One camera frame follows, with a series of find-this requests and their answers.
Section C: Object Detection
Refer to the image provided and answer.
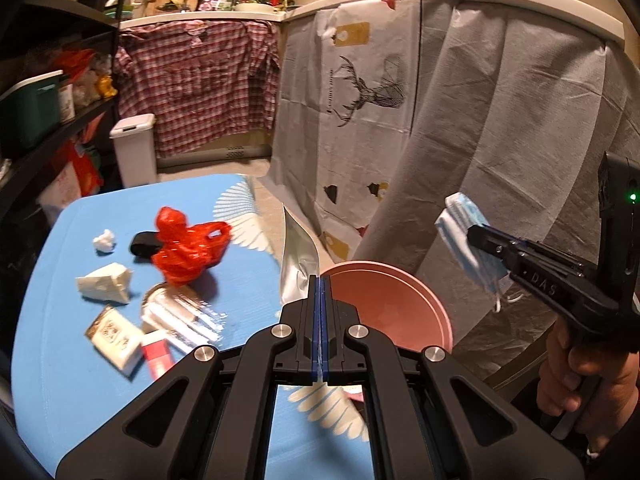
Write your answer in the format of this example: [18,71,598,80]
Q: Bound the grey cloth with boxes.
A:
[354,0,640,388]

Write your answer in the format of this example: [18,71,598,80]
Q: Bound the blue tablecloth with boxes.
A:
[11,174,382,480]

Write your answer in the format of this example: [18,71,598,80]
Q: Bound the deer print cloth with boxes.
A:
[270,0,425,262]

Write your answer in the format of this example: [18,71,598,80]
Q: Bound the green storage box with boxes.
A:
[0,71,65,157]

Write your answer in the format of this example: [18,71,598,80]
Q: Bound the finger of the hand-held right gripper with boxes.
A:
[466,229,621,322]
[477,224,587,275]

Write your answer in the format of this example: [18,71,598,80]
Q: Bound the person's right hand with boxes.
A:
[537,327,640,453]

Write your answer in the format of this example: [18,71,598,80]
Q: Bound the white printed tub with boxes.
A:
[59,85,77,124]

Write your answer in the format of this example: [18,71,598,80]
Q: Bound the red plastic bag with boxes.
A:
[150,206,232,287]

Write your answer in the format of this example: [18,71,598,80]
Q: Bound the red plaid shirt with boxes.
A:
[114,20,281,157]

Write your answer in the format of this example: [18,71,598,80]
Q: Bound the clear plastic wrapper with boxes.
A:
[141,283,227,347]

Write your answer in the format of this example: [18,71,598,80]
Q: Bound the round pink bin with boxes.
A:
[320,260,455,392]

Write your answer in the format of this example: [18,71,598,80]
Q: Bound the silver foil packet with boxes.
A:
[277,202,321,318]

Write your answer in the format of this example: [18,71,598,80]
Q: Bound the black shelving unit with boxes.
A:
[0,0,132,226]

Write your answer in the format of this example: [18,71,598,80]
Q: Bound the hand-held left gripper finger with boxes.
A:
[320,275,586,480]
[55,275,321,480]

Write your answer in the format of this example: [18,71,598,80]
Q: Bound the blue face mask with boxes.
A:
[434,192,523,313]

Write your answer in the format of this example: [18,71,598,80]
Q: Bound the white paper carton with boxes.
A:
[75,262,135,306]

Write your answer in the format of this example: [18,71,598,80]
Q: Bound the black rubber loop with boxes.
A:
[129,231,164,257]

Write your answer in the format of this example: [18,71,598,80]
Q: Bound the white pedal bin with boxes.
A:
[110,114,160,188]

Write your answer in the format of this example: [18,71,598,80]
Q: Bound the red printed bag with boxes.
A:
[37,141,104,212]

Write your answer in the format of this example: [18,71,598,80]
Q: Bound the brown and white printed box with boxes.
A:
[84,306,144,377]

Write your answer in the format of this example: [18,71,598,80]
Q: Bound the red and white box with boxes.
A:
[141,330,176,380]

